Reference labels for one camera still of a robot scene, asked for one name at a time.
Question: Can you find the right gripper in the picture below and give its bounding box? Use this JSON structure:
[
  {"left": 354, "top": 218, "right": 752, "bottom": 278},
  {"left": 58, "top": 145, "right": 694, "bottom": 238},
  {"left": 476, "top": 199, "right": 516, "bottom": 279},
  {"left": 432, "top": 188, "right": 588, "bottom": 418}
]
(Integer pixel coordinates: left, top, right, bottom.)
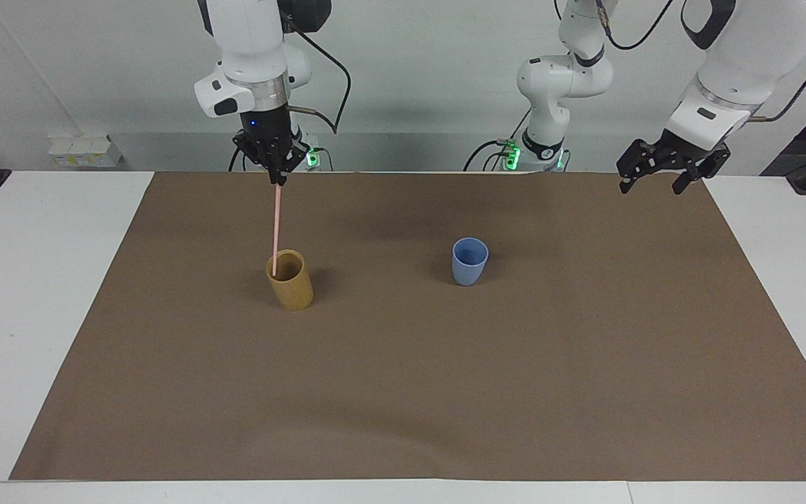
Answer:
[{"left": 232, "top": 106, "right": 311, "bottom": 187}]

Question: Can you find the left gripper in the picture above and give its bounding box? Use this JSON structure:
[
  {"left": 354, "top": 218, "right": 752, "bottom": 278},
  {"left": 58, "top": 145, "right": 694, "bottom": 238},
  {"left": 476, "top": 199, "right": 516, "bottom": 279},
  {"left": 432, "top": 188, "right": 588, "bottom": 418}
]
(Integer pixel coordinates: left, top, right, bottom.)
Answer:
[{"left": 616, "top": 129, "right": 732, "bottom": 196}]

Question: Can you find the pink chopstick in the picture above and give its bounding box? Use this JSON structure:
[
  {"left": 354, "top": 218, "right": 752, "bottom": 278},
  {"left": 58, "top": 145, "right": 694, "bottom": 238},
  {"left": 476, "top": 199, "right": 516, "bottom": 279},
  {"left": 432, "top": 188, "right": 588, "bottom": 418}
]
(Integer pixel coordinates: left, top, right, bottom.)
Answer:
[{"left": 271, "top": 182, "right": 283, "bottom": 277}]

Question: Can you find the brown wooden cup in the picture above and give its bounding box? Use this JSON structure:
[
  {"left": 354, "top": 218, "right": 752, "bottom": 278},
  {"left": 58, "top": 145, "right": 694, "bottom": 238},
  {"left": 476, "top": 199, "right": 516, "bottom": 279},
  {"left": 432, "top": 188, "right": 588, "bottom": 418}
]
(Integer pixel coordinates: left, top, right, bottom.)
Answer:
[{"left": 265, "top": 249, "right": 315, "bottom": 313}]

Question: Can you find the blue cup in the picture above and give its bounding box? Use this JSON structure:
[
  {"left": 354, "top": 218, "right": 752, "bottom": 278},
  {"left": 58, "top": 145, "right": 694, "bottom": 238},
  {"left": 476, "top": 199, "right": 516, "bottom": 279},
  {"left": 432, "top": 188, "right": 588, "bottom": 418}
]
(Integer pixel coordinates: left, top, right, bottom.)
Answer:
[{"left": 451, "top": 237, "right": 490, "bottom": 287}]

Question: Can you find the white box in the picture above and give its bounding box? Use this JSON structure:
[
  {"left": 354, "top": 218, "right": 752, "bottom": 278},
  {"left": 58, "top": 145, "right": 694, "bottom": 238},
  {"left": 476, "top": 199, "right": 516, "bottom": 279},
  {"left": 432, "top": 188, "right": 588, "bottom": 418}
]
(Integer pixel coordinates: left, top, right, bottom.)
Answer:
[{"left": 48, "top": 134, "right": 125, "bottom": 169}]

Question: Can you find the black cable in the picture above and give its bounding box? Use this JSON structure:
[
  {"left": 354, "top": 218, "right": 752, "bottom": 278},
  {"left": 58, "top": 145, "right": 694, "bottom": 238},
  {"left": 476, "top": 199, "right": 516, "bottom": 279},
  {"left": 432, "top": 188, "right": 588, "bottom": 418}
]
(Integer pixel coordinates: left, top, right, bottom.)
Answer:
[
  {"left": 280, "top": 13, "right": 353, "bottom": 136},
  {"left": 747, "top": 27, "right": 806, "bottom": 124},
  {"left": 553, "top": 0, "right": 677, "bottom": 52},
  {"left": 463, "top": 108, "right": 534, "bottom": 173}
]

